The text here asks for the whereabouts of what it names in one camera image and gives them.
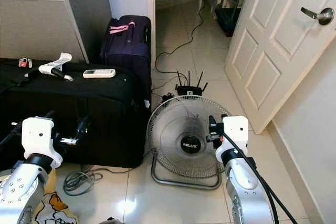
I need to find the black rack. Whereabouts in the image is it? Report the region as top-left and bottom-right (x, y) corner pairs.
(214, 0), (247, 37)

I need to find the white and black handheld device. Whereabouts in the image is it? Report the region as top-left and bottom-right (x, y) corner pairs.
(38, 52), (74, 82)

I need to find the white remote control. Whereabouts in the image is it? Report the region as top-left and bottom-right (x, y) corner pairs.
(83, 69), (116, 79)

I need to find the purple fabric suitcase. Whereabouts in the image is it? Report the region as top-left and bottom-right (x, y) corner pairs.
(100, 15), (152, 104)

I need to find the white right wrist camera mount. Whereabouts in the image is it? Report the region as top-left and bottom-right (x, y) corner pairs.
(222, 115), (249, 162)

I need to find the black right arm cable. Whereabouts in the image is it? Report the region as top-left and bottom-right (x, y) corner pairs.
(220, 132), (298, 224)

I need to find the grey metal floor fan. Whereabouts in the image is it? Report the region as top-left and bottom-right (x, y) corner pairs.
(147, 95), (233, 190)

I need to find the black router with antennas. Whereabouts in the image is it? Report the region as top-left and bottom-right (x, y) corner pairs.
(176, 71), (208, 98)

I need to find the thin black floor cable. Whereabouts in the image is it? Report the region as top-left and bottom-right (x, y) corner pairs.
(155, 0), (205, 78)

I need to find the metal door handle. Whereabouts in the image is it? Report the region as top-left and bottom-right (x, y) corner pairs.
(300, 7), (335, 26)

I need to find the yellow cartoon egg blanket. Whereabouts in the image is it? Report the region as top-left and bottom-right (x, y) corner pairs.
(0, 170), (79, 224)

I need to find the large black suitcase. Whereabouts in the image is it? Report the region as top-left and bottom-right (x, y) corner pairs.
(0, 58), (150, 169)

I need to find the pink ribbon tag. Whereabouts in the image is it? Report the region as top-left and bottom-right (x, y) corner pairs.
(109, 22), (135, 35)

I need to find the grey cable bundle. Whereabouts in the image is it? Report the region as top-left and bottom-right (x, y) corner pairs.
(63, 169), (150, 197)

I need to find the white panelled door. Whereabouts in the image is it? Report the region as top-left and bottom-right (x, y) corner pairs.
(225, 0), (336, 134)

